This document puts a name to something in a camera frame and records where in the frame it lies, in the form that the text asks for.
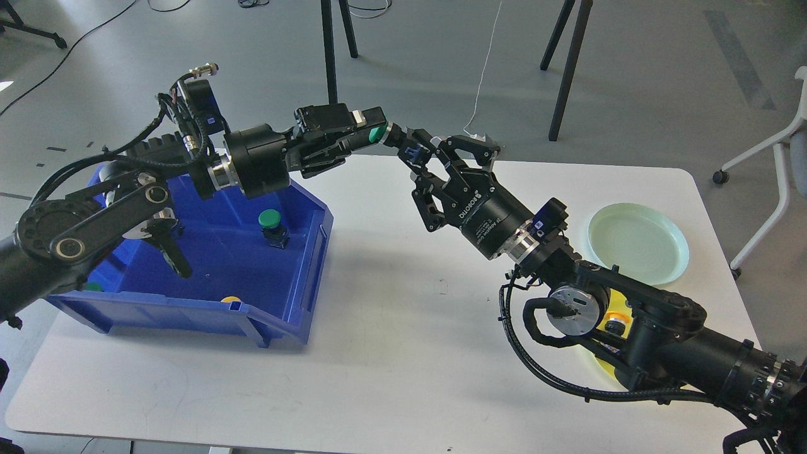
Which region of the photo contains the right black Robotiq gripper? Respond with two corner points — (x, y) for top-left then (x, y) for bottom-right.
(394, 127), (533, 260)

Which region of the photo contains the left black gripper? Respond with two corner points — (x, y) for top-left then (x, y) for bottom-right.
(224, 103), (387, 199)

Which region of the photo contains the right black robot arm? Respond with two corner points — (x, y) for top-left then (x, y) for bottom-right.
(372, 124), (805, 453)

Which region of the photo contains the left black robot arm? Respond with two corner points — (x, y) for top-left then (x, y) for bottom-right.
(1, 62), (386, 329)

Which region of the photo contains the pale green plate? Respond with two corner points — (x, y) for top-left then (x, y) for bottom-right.
(587, 203), (690, 286)

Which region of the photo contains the yellow plate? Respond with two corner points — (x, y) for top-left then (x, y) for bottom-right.
(589, 296), (634, 382)

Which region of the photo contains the blue plastic bin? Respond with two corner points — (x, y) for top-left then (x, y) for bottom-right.
(47, 175), (334, 347)

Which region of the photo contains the black tripod leg left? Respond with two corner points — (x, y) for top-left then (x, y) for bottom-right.
(320, 1), (359, 105)

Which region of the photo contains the black tripod leg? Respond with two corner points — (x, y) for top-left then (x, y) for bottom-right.
(540, 1), (594, 142)
(320, 1), (359, 105)

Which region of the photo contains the black tripod leg right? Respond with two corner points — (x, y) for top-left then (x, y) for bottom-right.
(540, 1), (594, 142)

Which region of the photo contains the black stand base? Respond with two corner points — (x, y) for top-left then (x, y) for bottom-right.
(1, 1), (68, 49)

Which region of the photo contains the white power adapter with cable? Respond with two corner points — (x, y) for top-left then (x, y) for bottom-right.
(463, 0), (504, 143)

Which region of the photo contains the black floor cable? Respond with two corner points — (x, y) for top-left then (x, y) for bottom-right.
(0, 0), (142, 119)

